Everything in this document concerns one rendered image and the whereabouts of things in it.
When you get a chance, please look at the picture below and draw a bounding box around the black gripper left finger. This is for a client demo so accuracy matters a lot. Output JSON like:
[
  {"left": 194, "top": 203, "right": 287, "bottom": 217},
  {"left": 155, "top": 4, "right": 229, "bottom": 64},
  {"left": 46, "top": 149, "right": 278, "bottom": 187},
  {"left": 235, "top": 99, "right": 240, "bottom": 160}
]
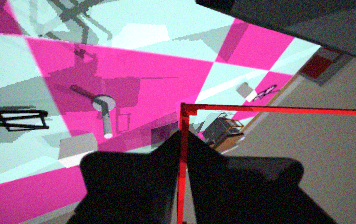
[{"left": 79, "top": 130, "right": 182, "bottom": 224}]

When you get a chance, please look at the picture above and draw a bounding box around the white flat panel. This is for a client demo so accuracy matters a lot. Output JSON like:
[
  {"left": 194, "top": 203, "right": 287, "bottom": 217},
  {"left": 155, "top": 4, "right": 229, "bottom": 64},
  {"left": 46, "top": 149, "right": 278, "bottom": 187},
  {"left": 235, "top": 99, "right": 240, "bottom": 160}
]
[{"left": 202, "top": 139, "right": 238, "bottom": 154}]

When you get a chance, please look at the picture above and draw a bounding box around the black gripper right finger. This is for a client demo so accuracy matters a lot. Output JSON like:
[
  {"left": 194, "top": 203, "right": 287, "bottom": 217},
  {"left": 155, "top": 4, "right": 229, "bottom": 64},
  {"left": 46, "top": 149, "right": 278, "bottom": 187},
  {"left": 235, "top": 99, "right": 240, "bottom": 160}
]
[{"left": 187, "top": 131, "right": 304, "bottom": 224}]

